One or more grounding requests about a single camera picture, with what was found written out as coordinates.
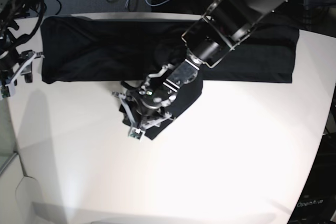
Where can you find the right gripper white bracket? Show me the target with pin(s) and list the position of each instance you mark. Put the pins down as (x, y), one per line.
(14, 66)

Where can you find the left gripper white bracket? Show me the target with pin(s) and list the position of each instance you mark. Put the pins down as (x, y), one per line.
(138, 117)

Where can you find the dark navy long-sleeve shirt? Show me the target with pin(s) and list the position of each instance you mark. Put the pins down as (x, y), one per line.
(82, 50)

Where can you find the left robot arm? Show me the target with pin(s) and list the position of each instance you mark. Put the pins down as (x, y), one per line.
(224, 26)

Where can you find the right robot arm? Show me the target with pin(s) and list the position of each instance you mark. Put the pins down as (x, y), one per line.
(12, 10)

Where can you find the black OpenArm case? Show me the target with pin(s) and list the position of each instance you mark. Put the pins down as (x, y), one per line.
(317, 200)

